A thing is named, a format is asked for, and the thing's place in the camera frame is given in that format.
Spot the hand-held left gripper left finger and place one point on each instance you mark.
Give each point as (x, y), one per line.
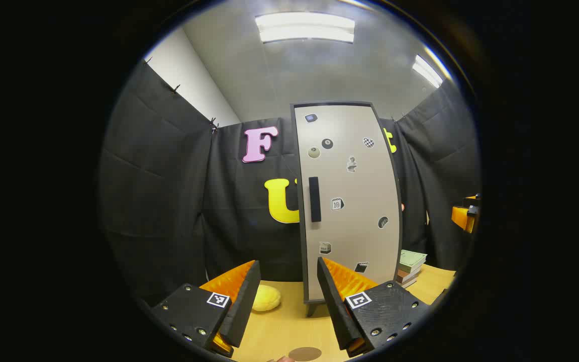
(247, 301)

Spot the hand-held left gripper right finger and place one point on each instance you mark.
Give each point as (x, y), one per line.
(332, 301)

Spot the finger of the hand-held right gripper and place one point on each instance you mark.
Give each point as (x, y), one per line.
(461, 217)

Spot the brown round coaster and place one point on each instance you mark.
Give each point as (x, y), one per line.
(304, 354)

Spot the beige cabinet door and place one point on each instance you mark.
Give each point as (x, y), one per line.
(360, 236)

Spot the dark grey cabinet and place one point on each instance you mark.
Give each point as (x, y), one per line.
(312, 307)

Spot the yellow round bun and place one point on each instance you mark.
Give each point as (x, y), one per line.
(267, 299)

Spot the black backdrop cloth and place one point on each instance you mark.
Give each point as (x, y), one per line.
(169, 201)

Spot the large ceiling light panel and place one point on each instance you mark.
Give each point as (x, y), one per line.
(304, 27)

